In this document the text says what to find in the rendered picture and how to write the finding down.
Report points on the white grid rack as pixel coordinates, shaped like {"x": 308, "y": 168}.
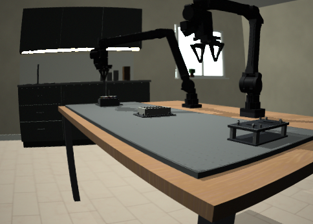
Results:
{"x": 155, "y": 110}

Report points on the grey curved work surface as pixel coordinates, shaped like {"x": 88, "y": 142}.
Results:
{"x": 196, "y": 146}

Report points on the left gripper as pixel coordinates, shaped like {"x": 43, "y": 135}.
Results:
{"x": 206, "y": 40}

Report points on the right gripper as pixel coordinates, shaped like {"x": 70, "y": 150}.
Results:
{"x": 105, "y": 69}

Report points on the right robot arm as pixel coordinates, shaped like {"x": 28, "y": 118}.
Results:
{"x": 100, "y": 57}

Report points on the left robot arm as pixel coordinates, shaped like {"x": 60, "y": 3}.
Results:
{"x": 198, "y": 23}

